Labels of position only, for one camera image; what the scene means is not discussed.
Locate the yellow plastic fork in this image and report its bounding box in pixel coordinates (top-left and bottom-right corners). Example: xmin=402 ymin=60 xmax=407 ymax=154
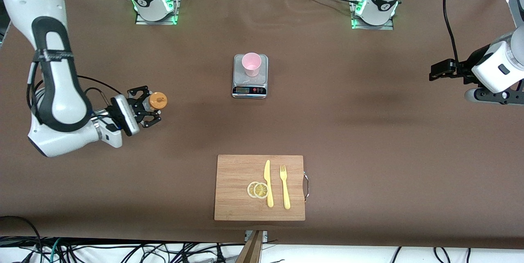
xmin=279 ymin=165 xmax=291 ymax=210

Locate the black floor cable loop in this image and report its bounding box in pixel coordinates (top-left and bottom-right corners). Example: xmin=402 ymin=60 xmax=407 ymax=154
xmin=0 ymin=216 xmax=43 ymax=263

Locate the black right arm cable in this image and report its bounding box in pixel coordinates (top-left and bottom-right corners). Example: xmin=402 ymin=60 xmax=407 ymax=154
xmin=27 ymin=50 xmax=122 ymax=128

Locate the teal floor cable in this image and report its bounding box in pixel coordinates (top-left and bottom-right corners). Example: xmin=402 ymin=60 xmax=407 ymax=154
xmin=49 ymin=238 xmax=62 ymax=263

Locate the silver digital kitchen scale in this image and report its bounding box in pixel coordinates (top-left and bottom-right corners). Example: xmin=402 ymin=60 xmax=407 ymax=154
xmin=232 ymin=54 xmax=269 ymax=99

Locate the wooden cutting board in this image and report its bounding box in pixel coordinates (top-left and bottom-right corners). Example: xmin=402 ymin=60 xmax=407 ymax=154
xmin=214 ymin=155 xmax=306 ymax=221

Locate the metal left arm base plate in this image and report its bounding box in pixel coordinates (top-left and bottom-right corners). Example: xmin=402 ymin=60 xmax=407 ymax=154
xmin=351 ymin=0 xmax=395 ymax=30

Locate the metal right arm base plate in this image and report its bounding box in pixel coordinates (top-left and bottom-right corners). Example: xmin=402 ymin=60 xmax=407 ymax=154
xmin=135 ymin=0 xmax=179 ymax=25

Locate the pink plastic cup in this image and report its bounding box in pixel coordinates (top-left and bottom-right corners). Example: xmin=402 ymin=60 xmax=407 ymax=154
xmin=242 ymin=52 xmax=262 ymax=77

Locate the small metal bracket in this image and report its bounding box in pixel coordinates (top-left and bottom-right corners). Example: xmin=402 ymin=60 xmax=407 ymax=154
xmin=244 ymin=230 xmax=269 ymax=242

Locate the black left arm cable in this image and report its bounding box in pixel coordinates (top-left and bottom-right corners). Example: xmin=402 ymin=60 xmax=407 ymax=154
xmin=443 ymin=0 xmax=473 ymax=73

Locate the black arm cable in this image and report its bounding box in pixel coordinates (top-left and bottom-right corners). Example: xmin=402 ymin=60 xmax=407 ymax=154
xmin=27 ymin=50 xmax=122 ymax=128
xmin=443 ymin=0 xmax=473 ymax=73

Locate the yellow plastic knife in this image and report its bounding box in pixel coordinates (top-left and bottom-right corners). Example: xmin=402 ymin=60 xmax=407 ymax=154
xmin=264 ymin=160 xmax=274 ymax=208

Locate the clear orange-capped sauce bottle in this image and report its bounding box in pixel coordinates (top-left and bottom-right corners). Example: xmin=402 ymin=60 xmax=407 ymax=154
xmin=147 ymin=91 xmax=168 ymax=112

